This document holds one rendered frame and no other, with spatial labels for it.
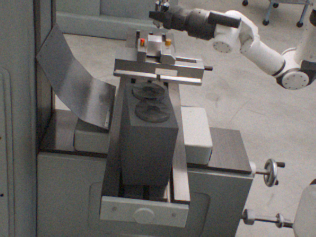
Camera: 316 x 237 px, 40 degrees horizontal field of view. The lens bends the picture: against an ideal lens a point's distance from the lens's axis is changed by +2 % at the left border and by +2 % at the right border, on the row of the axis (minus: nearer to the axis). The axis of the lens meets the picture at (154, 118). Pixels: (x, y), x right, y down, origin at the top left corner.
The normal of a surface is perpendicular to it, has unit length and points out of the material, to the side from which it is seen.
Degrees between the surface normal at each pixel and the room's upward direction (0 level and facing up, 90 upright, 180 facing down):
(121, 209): 90
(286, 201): 0
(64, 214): 90
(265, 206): 0
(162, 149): 90
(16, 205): 89
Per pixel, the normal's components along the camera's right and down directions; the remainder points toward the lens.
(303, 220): -0.94, 0.05
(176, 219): 0.00, 0.53
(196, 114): 0.14, -0.84
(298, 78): -0.15, 0.73
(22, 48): 0.65, 0.46
